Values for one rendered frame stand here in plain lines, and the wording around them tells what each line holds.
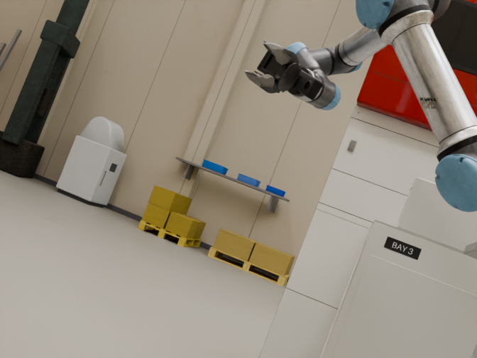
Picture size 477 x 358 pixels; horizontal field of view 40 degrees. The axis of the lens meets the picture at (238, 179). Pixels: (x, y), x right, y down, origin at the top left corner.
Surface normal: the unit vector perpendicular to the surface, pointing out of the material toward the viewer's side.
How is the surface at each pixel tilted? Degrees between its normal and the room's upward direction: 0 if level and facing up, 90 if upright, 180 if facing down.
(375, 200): 90
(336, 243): 90
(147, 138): 90
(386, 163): 90
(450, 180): 128
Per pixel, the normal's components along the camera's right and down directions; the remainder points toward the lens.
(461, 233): -0.17, -0.11
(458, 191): -0.81, 0.32
